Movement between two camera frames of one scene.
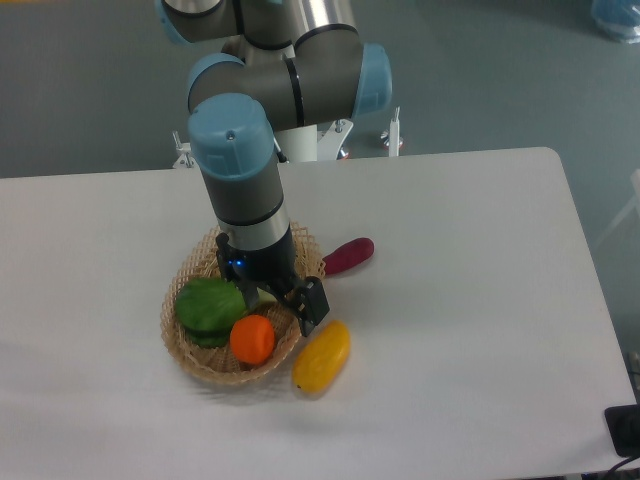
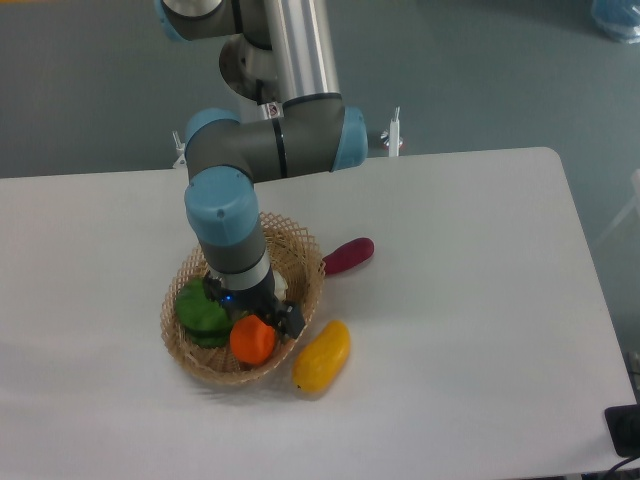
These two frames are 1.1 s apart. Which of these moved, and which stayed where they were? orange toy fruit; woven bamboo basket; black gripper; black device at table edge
Moved: black gripper
Stayed: black device at table edge; woven bamboo basket; orange toy fruit
